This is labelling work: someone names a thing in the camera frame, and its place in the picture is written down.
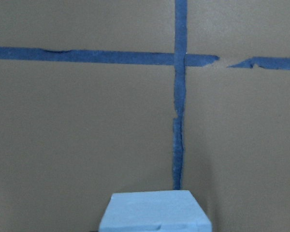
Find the light blue block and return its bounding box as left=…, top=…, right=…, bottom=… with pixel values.
left=99, top=190, right=213, bottom=232

